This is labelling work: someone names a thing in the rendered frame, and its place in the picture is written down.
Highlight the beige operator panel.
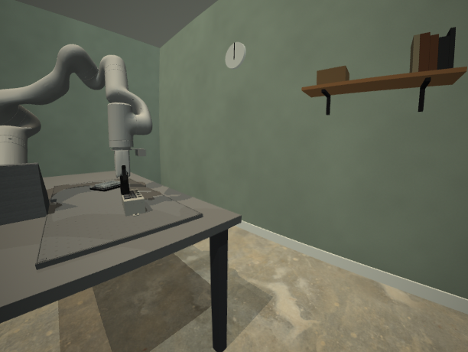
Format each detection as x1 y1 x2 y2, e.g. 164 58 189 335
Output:
122 189 145 217

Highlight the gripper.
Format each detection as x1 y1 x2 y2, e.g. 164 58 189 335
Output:
111 148 130 195

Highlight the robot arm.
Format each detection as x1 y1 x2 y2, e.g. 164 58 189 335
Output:
0 44 152 165

